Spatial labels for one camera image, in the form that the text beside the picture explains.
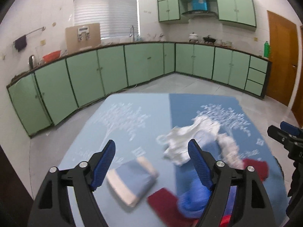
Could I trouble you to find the black wok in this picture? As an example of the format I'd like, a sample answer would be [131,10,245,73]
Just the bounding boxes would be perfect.
[203,35,216,44]

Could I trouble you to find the blue plastic bag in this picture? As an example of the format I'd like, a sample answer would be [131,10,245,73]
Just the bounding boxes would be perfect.
[175,170,211,219]

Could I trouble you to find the orange plastic basin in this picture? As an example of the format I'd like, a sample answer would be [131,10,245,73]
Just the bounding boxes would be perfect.
[43,50,61,63]

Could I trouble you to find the sink faucet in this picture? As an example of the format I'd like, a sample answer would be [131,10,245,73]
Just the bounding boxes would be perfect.
[129,25,135,43]

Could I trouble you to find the white ceramic pot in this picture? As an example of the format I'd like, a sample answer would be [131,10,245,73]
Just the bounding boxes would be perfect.
[188,32,199,43]

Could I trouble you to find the blue box on hood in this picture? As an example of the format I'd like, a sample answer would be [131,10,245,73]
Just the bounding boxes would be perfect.
[192,0,208,11]

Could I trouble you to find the blue tree print tablecloth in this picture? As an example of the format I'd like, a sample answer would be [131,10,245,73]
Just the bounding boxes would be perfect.
[59,93,288,224]

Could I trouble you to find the range hood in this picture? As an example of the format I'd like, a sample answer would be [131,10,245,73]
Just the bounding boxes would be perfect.
[182,10,218,19]

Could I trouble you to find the green upper wall cabinets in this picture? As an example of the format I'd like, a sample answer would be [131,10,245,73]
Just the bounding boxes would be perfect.
[157,0,257,31]

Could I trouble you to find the brown wooden door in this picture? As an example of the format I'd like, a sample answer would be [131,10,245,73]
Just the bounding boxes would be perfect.
[289,25,302,127]
[266,11,298,106]

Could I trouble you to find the dark towel on rail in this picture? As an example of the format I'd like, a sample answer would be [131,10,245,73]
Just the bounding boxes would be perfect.
[14,35,27,52]

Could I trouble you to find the green lower kitchen cabinets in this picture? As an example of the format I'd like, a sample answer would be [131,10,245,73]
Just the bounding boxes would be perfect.
[7,42,272,136]

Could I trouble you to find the white tissue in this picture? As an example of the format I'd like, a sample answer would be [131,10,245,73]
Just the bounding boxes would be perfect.
[156,115,244,168]

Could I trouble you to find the metal towel rail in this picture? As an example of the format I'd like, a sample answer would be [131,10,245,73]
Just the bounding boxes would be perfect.
[13,26,46,44]

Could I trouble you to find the cardboard box on counter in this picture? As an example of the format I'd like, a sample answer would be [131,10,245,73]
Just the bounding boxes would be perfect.
[65,23,101,54]

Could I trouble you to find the dark red scouring pad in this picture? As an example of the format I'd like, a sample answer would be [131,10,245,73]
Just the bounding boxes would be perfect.
[243,158,269,181]

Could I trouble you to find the window blinds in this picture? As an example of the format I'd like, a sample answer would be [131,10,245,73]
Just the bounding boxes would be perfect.
[73,0,140,38]

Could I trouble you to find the green thermos bottle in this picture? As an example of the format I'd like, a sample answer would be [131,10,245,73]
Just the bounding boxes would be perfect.
[263,41,271,58]

